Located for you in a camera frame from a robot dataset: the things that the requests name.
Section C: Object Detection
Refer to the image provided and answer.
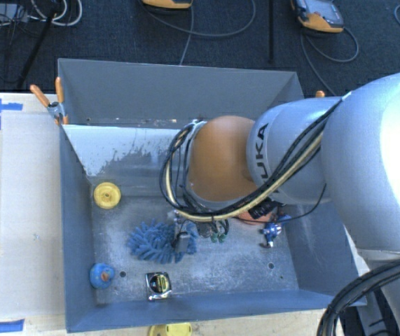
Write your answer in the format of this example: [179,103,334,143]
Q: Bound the blue fuzzy cloth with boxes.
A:
[126,218,200,265]

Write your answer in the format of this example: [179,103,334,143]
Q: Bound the grey metal bin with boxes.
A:
[56,57,367,334]

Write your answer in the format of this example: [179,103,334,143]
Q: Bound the pink-orange round thing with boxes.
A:
[236,211,275,226]

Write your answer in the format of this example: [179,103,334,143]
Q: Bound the blue round toy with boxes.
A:
[88,262,116,291]

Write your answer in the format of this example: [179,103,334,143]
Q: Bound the small blue and white toy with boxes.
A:
[258,213,292,249]

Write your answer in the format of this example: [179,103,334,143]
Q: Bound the yellow plastic wheel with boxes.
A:
[93,181,122,210]

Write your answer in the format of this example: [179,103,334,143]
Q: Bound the pale flat board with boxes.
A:
[0,110,68,323]

